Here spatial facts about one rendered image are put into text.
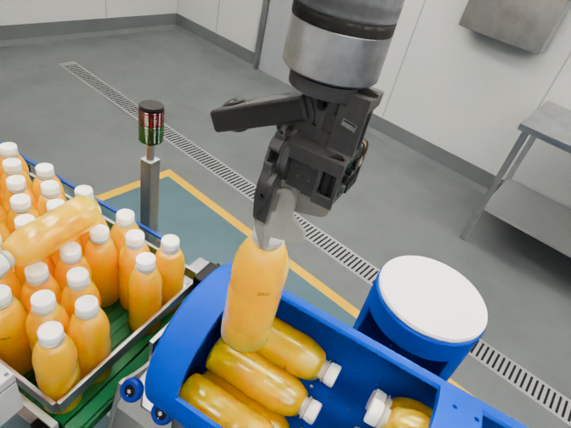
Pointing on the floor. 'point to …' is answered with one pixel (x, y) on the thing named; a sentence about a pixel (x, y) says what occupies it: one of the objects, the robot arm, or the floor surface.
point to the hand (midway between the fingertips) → (269, 228)
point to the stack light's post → (149, 192)
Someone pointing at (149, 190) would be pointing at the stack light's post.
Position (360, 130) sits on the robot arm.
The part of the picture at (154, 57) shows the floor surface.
